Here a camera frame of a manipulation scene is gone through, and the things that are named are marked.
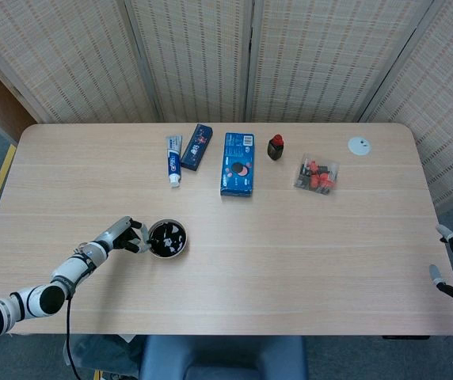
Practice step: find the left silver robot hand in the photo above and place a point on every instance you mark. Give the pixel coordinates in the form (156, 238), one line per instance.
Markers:
(119, 231)

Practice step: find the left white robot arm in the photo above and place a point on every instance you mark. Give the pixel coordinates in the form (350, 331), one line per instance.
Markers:
(68, 269)

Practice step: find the black round cup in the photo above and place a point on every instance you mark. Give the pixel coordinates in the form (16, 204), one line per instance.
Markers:
(159, 237)

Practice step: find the blue white toothpaste tube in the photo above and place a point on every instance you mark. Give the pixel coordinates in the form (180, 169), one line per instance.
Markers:
(173, 162)

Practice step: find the dark blue toothpaste box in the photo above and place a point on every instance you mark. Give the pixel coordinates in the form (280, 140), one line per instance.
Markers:
(196, 147)

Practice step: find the blue cookie box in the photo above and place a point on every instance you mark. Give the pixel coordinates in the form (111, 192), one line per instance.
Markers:
(237, 166)

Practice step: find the blue padded chair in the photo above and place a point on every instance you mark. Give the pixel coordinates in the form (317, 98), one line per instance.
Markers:
(222, 356)

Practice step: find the black bottle with red cap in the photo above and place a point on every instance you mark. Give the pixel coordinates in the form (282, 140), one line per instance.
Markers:
(275, 150)

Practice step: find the woven folding screen panel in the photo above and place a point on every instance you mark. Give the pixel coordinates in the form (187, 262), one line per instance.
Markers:
(72, 59)
(321, 59)
(448, 99)
(195, 59)

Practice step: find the clear bag of red clips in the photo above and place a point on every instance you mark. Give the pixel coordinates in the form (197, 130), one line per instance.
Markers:
(315, 174)

